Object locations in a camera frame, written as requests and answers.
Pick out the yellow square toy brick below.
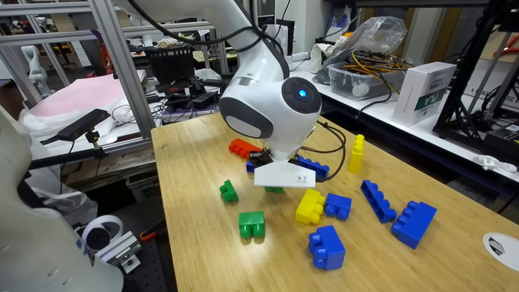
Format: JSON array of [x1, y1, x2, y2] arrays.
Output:
[[294, 186, 328, 226]]

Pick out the grey metal bracket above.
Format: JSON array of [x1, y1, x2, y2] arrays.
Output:
[[102, 231, 143, 273]]

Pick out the clear crumpled plastic bag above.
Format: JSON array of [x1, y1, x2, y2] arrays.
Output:
[[323, 14, 411, 66]]

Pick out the aluminium extrusion rail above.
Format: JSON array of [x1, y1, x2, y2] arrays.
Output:
[[0, 29, 111, 45], [0, 1, 96, 16]]

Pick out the white cardboard box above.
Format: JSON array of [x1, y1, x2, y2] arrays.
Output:
[[391, 59, 459, 127]]

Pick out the orange handled tool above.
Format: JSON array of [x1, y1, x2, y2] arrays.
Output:
[[138, 225, 164, 241]]

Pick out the blue small toy brick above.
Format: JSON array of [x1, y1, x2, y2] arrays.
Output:
[[323, 191, 354, 222]]

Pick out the white power strip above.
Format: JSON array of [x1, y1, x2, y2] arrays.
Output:
[[472, 152, 519, 175]]

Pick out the black mesh basket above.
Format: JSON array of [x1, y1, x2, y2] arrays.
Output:
[[145, 45, 196, 87]]

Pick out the white office chair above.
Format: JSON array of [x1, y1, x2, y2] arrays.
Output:
[[0, 103, 127, 292]]

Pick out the yellow tall brick stack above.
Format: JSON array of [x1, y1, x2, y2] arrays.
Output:
[[347, 132, 367, 175]]

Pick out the black metal frame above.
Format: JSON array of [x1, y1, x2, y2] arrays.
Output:
[[432, 0, 519, 158]]

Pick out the aluminium extrusion post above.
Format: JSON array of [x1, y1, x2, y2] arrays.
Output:
[[88, 0, 158, 140]]

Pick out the black flat camera bar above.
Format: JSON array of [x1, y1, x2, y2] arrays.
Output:
[[39, 106, 112, 145]]

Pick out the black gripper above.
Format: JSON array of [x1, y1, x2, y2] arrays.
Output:
[[248, 149, 274, 168]]

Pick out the blue wide stepped toy brick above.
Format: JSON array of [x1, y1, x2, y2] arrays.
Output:
[[389, 199, 440, 251]]

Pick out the black desk devices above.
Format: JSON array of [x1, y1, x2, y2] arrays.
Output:
[[161, 79, 221, 110]]

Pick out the red four-stud toy brick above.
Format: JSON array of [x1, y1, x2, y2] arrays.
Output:
[[227, 137, 265, 160]]

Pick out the white round desk grommet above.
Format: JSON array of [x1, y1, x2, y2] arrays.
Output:
[[482, 231, 519, 272]]

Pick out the white round device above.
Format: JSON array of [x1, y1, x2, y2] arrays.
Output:
[[78, 213, 125, 252]]

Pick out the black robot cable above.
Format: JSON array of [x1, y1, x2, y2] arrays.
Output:
[[299, 118, 349, 183]]

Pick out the clear bin with cables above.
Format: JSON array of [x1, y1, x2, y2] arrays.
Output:
[[326, 53, 412, 102]]

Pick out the blue tall stacked toy brick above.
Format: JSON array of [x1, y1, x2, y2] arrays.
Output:
[[307, 223, 347, 272]]

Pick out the pink foam sheet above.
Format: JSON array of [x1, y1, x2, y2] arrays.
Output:
[[29, 72, 128, 119]]

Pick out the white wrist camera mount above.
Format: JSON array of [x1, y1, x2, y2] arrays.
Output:
[[252, 158, 318, 189]]

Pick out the white side table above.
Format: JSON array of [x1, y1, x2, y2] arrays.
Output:
[[291, 53, 519, 184]]

